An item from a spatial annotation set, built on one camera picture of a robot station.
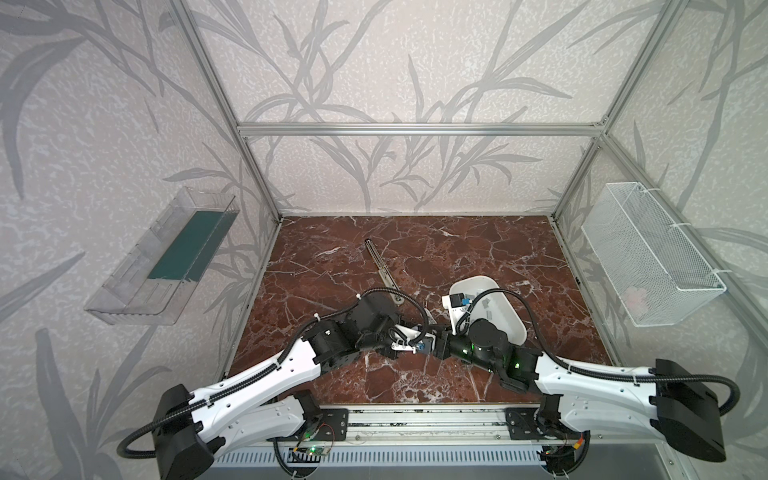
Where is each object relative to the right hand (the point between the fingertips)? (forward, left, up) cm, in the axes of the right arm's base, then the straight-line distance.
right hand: (416, 322), depth 73 cm
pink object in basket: (+4, -54, +4) cm, 54 cm away
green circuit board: (-25, +25, -17) cm, 39 cm away
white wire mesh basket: (+4, -51, +16) cm, 54 cm away
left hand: (+1, 0, +1) cm, 1 cm away
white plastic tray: (+3, -13, +8) cm, 15 cm away
